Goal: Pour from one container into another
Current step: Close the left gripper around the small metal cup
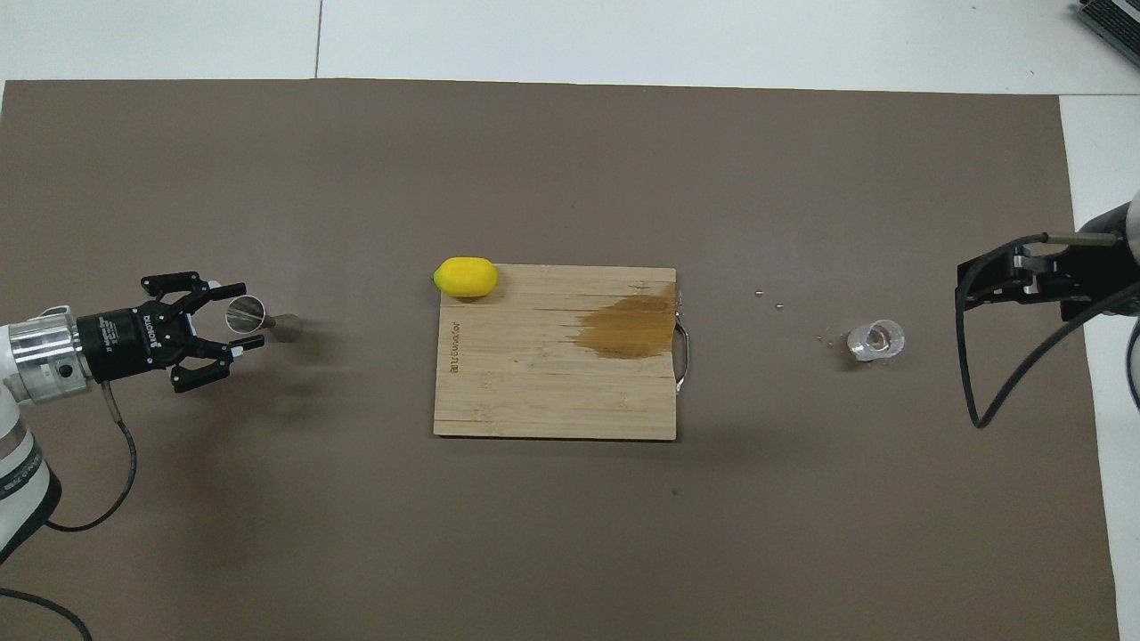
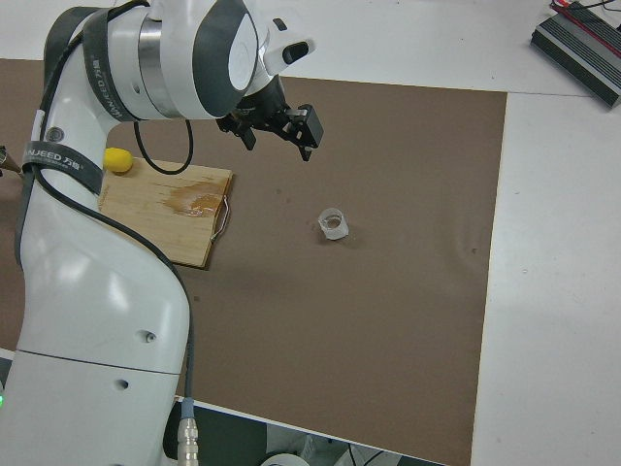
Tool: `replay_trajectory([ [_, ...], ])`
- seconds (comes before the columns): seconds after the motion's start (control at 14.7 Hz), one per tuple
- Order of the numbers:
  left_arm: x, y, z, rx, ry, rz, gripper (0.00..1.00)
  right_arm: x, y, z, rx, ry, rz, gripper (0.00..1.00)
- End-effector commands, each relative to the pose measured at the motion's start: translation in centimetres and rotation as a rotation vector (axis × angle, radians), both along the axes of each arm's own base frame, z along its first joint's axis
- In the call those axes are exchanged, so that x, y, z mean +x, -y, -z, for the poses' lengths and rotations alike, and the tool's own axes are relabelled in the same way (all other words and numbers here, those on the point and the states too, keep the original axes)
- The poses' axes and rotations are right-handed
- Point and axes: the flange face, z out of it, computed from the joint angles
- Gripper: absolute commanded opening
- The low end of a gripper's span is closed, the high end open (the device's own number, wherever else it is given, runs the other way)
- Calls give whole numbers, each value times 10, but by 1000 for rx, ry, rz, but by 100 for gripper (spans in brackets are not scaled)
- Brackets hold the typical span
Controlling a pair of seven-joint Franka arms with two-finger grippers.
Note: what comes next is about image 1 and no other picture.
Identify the grey ribbed device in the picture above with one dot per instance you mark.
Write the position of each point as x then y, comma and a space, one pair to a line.
1113, 22

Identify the metal jigger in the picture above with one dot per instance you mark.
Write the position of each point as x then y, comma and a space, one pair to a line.
245, 314

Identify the wooden cutting board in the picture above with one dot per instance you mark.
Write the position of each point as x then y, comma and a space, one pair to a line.
534, 392

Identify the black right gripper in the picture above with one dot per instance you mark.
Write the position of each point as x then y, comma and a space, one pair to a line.
1100, 285

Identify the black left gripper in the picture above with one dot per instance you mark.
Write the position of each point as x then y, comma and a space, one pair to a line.
125, 343

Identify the brown table mat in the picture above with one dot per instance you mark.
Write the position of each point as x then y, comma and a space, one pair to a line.
570, 534

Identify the clear glass cup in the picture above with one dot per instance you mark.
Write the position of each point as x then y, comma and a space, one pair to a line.
877, 340

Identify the yellow lemon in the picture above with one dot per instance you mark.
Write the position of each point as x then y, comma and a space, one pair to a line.
465, 277

